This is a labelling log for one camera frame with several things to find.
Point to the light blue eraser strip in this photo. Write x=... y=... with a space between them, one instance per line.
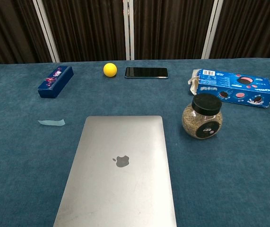
x=52 y=122

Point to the silver laptop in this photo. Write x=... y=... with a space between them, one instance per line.
x=120 y=184

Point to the black smartphone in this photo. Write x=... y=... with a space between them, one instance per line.
x=146 y=72

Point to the yellow ball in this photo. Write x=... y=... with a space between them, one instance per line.
x=110 y=69

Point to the glass jar with black lid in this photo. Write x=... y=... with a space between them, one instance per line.
x=202 y=120

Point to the dark blue rectangular box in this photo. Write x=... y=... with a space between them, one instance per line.
x=54 y=82

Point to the dark brown curtain panel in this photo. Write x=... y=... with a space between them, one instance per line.
x=170 y=28
x=9 y=30
x=87 y=28
x=250 y=28

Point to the blue Oreo cookie box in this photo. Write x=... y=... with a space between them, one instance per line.
x=234 y=87

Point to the white partition frame post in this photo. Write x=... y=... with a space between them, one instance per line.
x=47 y=33
x=128 y=30
x=210 y=30

